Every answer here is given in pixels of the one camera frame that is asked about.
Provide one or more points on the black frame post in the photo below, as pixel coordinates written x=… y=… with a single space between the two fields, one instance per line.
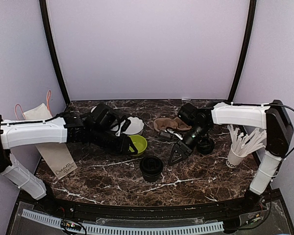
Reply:
x=52 y=51
x=244 y=49

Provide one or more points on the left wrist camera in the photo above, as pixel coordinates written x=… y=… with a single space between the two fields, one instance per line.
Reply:
x=121 y=126

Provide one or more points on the kraft paper bag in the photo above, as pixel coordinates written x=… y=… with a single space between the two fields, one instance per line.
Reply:
x=57 y=156

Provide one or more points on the right black frame post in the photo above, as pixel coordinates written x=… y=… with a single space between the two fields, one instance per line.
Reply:
x=244 y=49

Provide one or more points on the black front rail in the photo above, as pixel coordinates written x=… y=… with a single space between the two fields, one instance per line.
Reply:
x=84 y=211

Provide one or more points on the white cable duct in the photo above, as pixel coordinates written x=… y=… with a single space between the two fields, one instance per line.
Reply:
x=73 y=228

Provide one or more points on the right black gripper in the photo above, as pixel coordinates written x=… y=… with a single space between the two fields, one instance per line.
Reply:
x=183 y=150

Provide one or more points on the green bowl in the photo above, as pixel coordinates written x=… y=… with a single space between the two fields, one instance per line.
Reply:
x=140 y=143

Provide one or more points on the cardboard cup carrier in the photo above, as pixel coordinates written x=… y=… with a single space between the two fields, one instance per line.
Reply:
x=175 y=124

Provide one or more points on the black plastic lid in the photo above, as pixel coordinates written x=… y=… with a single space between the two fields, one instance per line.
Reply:
x=151 y=165

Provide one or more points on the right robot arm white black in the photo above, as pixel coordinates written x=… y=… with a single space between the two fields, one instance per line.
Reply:
x=251 y=126

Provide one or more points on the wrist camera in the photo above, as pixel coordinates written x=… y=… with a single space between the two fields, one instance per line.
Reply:
x=121 y=126
x=170 y=134

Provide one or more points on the black paper coffee cup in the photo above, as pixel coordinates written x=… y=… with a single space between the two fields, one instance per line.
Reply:
x=151 y=178

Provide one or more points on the left black frame post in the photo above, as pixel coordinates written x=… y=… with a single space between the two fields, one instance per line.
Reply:
x=52 y=51

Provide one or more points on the bundle of wrapped straws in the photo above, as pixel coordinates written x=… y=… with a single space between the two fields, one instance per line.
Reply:
x=244 y=144

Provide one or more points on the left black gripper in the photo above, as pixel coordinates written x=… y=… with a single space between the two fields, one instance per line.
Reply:
x=122 y=147

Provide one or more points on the stack of black lids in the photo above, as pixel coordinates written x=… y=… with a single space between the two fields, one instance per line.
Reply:
x=205 y=146

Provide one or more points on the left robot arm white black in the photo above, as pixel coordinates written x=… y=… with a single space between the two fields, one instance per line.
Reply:
x=92 y=127

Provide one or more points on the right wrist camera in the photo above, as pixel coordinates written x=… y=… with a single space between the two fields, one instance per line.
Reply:
x=170 y=134

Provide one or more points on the white scalloped bowl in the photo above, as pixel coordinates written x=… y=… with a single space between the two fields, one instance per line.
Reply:
x=136 y=127

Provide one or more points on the white cup holding straws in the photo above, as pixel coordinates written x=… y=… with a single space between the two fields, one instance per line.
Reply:
x=233 y=159

